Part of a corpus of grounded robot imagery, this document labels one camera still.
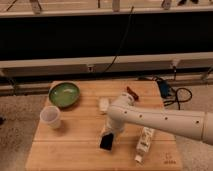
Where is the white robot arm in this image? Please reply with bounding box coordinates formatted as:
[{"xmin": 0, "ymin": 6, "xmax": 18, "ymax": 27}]
[{"xmin": 101, "ymin": 92, "xmax": 213, "ymax": 145}]

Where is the white plastic bottle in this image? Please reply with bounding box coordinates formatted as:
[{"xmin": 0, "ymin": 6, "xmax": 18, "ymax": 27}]
[{"xmin": 135, "ymin": 127, "xmax": 155, "ymax": 163}]

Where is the white ceramic cup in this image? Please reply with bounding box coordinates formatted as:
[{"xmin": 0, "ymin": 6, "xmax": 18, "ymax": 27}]
[{"xmin": 40, "ymin": 106, "xmax": 61, "ymax": 129}]

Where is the black floor cable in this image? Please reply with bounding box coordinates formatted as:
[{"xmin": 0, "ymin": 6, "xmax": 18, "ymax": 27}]
[{"xmin": 137, "ymin": 75, "xmax": 193, "ymax": 110}]

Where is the black rectangular eraser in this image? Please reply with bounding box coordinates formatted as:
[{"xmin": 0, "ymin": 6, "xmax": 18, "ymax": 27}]
[{"xmin": 100, "ymin": 133, "xmax": 114, "ymax": 151}]

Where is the blue power adapter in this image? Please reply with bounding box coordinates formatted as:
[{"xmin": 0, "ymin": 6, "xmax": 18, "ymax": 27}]
[{"xmin": 157, "ymin": 80, "xmax": 171, "ymax": 98}]

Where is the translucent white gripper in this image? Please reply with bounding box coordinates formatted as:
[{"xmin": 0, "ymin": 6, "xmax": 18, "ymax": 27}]
[{"xmin": 101, "ymin": 122, "xmax": 124, "ymax": 141}]

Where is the green ceramic bowl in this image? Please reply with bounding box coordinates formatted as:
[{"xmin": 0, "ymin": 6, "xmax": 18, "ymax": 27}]
[{"xmin": 48, "ymin": 82, "xmax": 80, "ymax": 108}]

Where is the black hanging cable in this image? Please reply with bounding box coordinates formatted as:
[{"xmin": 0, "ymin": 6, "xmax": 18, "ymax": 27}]
[{"xmin": 101, "ymin": 5, "xmax": 135, "ymax": 75}]

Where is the wooden cutting board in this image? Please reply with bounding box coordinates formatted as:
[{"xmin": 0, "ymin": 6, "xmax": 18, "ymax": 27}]
[{"xmin": 26, "ymin": 80, "xmax": 182, "ymax": 171}]

